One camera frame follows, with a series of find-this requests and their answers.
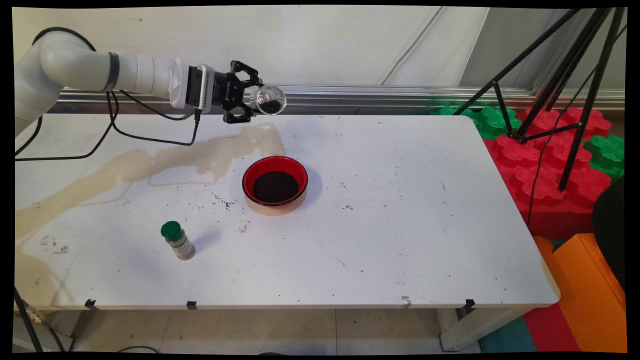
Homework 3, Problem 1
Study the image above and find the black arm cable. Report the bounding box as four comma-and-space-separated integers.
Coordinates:
14, 27, 120, 162

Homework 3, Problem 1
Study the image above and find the red and black bowl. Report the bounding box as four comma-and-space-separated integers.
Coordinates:
242, 155, 309, 208

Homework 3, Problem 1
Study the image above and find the clear jar with black seeds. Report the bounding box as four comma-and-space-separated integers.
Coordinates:
248, 84, 287, 117

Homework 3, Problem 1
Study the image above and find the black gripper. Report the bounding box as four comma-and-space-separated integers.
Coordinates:
213, 59, 264, 125

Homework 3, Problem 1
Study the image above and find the spice jar with green cap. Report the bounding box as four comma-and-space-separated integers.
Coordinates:
160, 220, 197, 261

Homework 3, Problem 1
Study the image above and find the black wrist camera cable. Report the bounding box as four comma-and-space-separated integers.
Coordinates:
105, 90, 202, 147

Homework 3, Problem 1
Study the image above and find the aluminium wall rail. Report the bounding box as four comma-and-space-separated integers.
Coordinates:
47, 80, 626, 116

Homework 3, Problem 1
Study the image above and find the white table leg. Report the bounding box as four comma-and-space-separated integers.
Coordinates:
439, 306, 531, 352
14, 311, 75, 352

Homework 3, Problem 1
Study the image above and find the black seeds pile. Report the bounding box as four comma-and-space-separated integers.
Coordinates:
252, 171, 300, 203

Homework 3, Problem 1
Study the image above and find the green foam block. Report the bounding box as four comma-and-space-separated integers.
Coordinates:
582, 134, 626, 183
432, 105, 523, 141

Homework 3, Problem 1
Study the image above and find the black tripod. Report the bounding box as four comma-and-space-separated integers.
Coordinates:
452, 7, 627, 192

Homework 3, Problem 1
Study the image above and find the red foam block stack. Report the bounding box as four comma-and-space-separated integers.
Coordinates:
482, 106, 613, 241

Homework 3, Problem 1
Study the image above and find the red foam mat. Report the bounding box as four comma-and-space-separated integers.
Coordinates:
522, 302, 583, 353

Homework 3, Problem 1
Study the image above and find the orange foam mat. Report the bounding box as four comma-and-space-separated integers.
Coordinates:
532, 233, 627, 353

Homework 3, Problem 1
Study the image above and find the thin black tripod cable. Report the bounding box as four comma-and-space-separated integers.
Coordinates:
526, 25, 627, 228

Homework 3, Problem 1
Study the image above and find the teal foam mat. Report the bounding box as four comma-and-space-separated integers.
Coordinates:
479, 315, 538, 354

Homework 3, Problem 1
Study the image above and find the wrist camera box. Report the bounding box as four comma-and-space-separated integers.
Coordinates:
186, 63, 216, 112

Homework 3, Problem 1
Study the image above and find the black rounded object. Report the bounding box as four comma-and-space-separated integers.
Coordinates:
592, 177, 627, 291

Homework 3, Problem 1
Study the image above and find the black cable with metal connector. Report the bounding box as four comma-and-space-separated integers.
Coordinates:
14, 286, 67, 353

